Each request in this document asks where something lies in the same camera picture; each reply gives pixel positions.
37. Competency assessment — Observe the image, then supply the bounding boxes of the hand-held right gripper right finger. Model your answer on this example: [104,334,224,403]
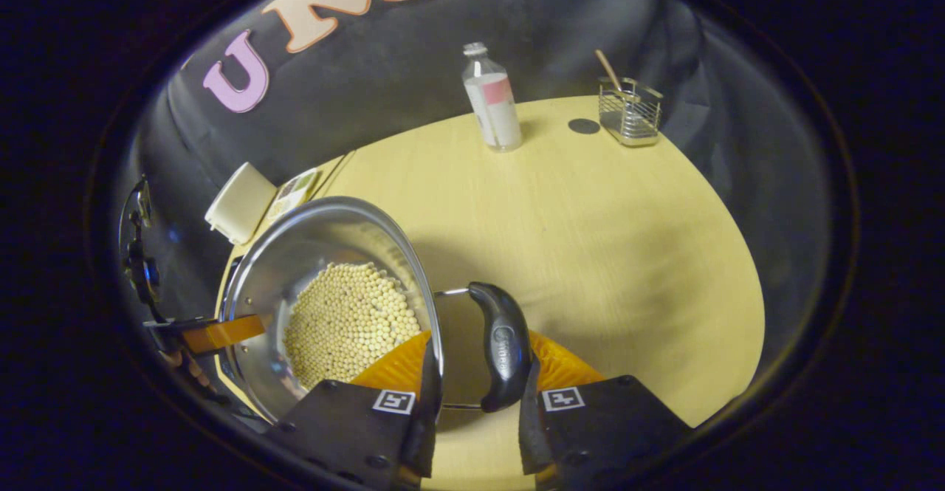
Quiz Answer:
[518,331,695,491]

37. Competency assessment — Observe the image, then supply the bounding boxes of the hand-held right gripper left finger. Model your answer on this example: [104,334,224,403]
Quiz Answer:
[269,332,444,491]

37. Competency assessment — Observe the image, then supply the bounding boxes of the black induction cooktop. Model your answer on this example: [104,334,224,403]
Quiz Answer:
[213,255,274,425]

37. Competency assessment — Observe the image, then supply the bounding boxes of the stainless steel pot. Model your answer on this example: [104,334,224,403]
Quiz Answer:
[219,196,534,422]

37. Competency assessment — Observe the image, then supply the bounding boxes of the white boxy kitchen appliance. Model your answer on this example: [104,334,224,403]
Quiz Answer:
[205,162,278,246]

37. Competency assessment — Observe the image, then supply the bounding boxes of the pile of yellow soybeans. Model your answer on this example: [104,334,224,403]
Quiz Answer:
[283,262,422,392]

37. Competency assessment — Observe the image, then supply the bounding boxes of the white sectioned grain dish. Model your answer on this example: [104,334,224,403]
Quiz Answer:
[266,168,323,222]

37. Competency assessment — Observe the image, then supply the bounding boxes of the clear bottle with pink label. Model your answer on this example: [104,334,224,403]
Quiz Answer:
[461,42,523,153]

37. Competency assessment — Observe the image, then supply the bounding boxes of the wooden stick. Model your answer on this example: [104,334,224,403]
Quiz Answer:
[595,49,625,93]

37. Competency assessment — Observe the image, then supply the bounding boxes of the black power cable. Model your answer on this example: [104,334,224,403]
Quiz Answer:
[317,150,357,196]

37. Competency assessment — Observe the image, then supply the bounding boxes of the wire mesh utensil holder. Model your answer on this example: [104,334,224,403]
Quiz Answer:
[598,78,664,147]

